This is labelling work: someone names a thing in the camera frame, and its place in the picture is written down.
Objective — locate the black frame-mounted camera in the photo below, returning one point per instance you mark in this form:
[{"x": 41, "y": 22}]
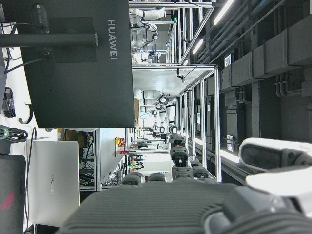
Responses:
[{"x": 181, "y": 77}]

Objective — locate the black laptop red logo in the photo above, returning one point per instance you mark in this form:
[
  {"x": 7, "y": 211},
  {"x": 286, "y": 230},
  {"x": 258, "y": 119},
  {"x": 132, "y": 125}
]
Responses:
[{"x": 12, "y": 190}]

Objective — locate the black Huawei monitor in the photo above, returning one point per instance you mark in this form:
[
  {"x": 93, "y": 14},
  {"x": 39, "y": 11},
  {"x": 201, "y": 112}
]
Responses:
[{"x": 80, "y": 97}]

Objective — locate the short ceiling light strip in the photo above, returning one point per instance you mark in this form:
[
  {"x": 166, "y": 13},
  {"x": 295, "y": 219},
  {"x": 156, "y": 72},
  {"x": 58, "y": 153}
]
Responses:
[{"x": 198, "y": 46}]

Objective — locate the silver laptop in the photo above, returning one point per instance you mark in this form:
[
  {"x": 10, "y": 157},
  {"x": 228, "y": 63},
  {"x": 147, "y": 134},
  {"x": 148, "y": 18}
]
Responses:
[{"x": 54, "y": 170}]

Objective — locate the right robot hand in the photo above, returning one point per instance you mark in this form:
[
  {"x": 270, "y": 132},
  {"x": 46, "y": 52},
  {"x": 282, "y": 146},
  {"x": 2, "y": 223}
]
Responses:
[{"x": 156, "y": 209}]

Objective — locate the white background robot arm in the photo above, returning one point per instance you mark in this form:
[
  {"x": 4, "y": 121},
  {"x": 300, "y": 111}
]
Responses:
[
  {"x": 148, "y": 14},
  {"x": 152, "y": 95}
]

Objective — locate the aluminium frame cell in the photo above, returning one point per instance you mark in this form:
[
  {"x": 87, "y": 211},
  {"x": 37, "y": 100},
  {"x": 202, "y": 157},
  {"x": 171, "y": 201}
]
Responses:
[{"x": 216, "y": 122}]

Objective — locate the long ceiling light strip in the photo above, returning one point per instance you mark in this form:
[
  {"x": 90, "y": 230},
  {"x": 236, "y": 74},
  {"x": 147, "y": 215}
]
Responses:
[{"x": 223, "y": 11}]

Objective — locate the black curved hook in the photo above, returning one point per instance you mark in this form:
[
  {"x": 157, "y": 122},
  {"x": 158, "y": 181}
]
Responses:
[{"x": 28, "y": 118}]

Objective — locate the white wall sign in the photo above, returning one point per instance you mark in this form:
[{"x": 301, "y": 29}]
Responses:
[{"x": 227, "y": 61}]

